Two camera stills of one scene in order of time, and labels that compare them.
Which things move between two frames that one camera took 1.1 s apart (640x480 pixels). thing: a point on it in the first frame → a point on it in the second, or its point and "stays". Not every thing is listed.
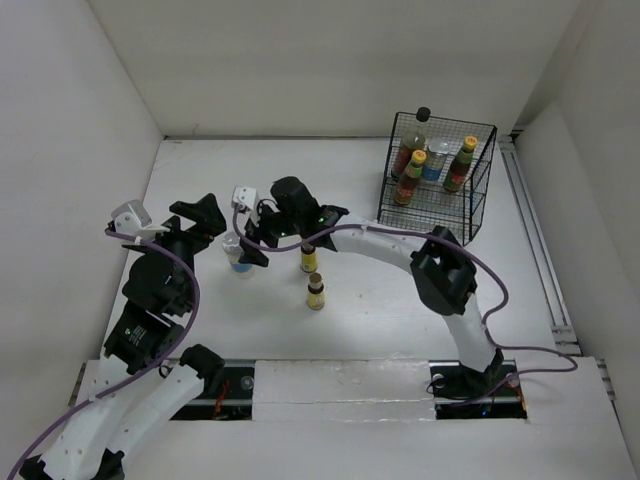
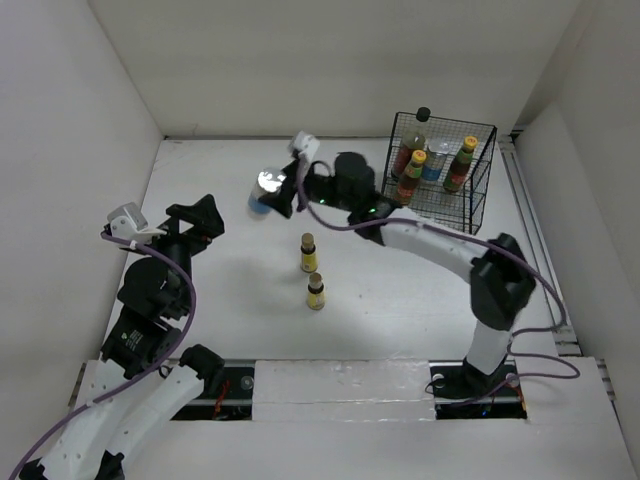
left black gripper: [210, 221] stays
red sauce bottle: [460, 166] stays
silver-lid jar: [434, 159] stays
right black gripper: [254, 234] → [282, 200]
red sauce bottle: [410, 178] stays
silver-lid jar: [232, 245] → [267, 182]
